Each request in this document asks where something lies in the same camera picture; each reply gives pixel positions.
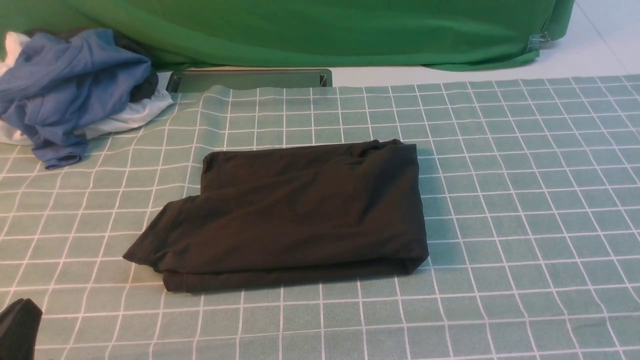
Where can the dark gray long-sleeve top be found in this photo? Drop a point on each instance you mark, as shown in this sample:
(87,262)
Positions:
(284,216)

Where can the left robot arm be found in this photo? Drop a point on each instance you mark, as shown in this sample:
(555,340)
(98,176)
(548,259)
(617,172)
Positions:
(19,326)

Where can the gray metal tray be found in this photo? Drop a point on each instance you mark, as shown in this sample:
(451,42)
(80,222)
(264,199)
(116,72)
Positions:
(200,80)

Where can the green backdrop cloth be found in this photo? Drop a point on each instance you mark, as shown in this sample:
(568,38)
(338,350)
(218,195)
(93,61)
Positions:
(446,35)

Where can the white crumpled garment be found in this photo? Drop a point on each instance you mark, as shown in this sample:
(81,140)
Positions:
(134,116)

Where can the green checkered tablecloth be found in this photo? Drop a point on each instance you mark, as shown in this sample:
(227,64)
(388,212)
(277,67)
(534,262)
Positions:
(531,203)

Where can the metal binder clip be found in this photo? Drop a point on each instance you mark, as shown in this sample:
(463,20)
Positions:
(537,41)

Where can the blue crumpled garment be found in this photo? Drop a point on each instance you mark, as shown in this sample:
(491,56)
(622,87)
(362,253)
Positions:
(57,87)

